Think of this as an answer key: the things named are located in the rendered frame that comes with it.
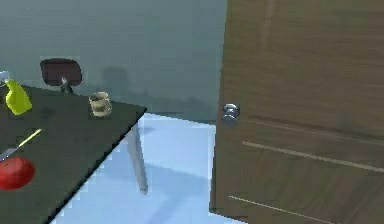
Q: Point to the silver round door knob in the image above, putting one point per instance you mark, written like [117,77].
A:
[230,112]

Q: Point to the beige mug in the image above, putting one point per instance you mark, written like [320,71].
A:
[100,104]

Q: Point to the brown wooden door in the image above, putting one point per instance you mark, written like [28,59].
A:
[300,100]

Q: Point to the dark green table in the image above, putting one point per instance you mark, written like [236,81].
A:
[66,140]

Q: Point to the dark brown chair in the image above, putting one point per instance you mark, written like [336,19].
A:
[61,71]

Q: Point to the yellow spray bottle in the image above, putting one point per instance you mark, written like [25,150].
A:
[17,99]

